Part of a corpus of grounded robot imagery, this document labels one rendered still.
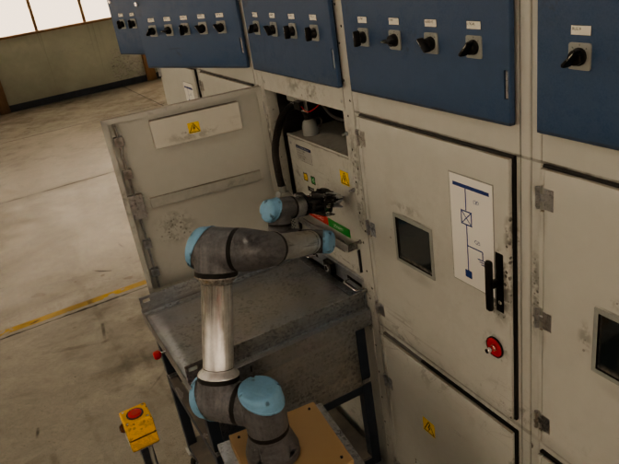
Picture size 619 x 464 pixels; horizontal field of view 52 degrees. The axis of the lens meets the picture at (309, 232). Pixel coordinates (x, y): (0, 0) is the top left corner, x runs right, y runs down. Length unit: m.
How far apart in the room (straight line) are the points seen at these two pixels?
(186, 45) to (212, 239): 1.31
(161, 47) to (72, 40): 10.25
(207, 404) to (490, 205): 0.90
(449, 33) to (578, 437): 0.97
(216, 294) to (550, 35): 1.01
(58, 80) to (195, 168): 10.67
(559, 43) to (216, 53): 1.67
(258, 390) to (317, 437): 0.26
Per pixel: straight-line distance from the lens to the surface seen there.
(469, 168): 1.55
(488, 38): 1.42
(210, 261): 1.67
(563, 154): 1.37
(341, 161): 2.20
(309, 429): 1.92
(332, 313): 2.24
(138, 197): 2.56
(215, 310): 1.71
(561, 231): 1.41
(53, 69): 13.14
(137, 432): 1.97
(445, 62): 1.53
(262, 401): 1.69
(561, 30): 1.29
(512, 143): 1.46
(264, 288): 2.53
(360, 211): 2.09
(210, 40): 2.69
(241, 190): 2.66
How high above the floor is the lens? 2.06
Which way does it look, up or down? 24 degrees down
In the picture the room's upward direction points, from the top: 9 degrees counter-clockwise
